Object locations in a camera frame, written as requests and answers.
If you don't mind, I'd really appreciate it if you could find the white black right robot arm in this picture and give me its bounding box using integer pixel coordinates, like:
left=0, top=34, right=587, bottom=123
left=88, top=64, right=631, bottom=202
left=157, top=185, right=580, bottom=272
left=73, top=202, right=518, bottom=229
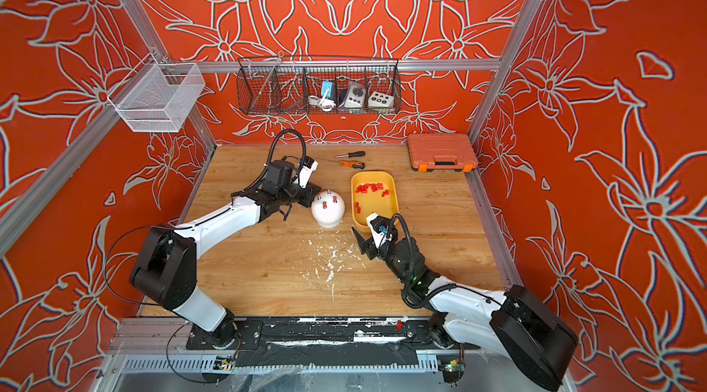
left=355, top=213, right=578, bottom=391

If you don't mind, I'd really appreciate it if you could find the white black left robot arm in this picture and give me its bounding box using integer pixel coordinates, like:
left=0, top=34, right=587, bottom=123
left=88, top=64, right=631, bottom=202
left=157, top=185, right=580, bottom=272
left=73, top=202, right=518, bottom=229
left=130, top=129, right=320, bottom=347

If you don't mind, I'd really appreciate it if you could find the white dome screw fixture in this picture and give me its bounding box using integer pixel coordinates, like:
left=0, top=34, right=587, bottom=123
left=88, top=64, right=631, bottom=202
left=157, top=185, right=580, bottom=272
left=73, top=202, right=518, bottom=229
left=311, top=189, right=345, bottom=229

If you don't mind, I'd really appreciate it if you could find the yellow plastic tray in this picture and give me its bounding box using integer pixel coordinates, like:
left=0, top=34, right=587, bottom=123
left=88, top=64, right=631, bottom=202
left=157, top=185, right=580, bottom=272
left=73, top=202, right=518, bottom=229
left=351, top=171, right=400, bottom=234

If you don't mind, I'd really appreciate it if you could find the small black screwdriver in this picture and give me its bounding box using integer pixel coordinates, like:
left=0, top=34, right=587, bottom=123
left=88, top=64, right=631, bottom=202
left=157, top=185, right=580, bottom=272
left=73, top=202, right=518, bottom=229
left=333, top=151, right=366, bottom=159

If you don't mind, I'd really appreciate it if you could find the blue grey power strip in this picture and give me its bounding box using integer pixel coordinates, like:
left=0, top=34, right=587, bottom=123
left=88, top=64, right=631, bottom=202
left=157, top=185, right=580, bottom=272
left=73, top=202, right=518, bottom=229
left=320, top=81, right=334, bottom=100

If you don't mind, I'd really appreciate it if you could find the white round socket adapter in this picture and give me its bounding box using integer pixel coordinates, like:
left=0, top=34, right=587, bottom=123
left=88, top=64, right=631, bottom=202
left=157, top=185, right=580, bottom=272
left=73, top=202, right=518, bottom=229
left=344, top=82, right=366, bottom=108

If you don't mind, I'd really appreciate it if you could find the orange plastic tool case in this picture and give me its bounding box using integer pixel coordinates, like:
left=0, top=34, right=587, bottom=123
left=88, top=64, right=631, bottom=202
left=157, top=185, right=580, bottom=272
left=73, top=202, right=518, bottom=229
left=407, top=133, right=479, bottom=173

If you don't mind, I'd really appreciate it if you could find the white button box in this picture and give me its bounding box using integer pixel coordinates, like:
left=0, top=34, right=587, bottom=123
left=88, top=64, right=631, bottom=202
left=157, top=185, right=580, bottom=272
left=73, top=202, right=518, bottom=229
left=367, top=92, right=394, bottom=110

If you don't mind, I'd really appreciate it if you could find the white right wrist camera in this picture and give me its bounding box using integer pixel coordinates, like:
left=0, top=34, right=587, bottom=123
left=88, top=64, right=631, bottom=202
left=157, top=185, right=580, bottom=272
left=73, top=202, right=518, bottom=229
left=366, top=213, right=390, bottom=248

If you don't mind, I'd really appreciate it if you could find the orange handled long screwdriver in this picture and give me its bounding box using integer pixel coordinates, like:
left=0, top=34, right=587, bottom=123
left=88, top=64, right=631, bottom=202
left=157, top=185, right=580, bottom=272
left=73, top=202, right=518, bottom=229
left=318, top=158, right=366, bottom=170

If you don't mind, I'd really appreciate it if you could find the black wire wall basket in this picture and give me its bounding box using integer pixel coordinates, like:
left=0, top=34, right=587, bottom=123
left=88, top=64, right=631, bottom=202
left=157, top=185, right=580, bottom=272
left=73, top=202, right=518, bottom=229
left=237, top=55, right=402, bottom=116

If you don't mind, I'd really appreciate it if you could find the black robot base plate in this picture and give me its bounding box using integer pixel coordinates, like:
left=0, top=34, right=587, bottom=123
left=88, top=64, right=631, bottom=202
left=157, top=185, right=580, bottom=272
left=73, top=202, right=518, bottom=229
left=185, top=316, right=476, bottom=372

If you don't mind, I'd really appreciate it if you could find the clear plastic wall bin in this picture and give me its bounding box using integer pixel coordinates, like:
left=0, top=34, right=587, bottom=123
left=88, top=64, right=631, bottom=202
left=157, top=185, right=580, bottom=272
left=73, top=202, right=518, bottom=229
left=107, top=53, right=205, bottom=133

